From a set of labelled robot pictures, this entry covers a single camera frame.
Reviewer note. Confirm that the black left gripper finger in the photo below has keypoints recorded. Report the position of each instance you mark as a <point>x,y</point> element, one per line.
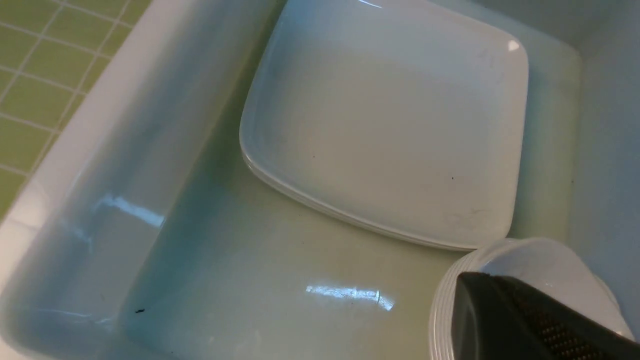
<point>503,318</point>

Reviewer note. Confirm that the white sauce dish in tub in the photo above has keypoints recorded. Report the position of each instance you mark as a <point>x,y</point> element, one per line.
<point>544,263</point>

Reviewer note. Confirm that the stacked white square plates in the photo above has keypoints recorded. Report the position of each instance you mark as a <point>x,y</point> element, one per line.
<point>403,117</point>

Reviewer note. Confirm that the large white plastic tub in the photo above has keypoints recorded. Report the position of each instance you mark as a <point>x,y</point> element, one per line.
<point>144,234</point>

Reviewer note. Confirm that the green checked tablecloth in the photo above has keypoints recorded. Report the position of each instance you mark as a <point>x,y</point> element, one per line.
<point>52,52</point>

